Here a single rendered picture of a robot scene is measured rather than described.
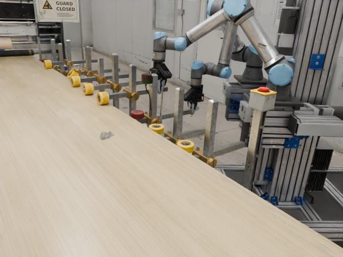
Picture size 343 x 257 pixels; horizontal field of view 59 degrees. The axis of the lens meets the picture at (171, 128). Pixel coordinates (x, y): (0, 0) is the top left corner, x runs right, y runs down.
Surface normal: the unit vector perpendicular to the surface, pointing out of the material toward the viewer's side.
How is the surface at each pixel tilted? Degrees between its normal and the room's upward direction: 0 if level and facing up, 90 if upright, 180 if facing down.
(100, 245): 0
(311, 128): 90
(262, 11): 90
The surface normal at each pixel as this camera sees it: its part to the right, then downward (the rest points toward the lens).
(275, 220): 0.04, -0.93
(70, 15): 0.58, 0.33
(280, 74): -0.29, 0.44
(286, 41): 0.04, 0.38
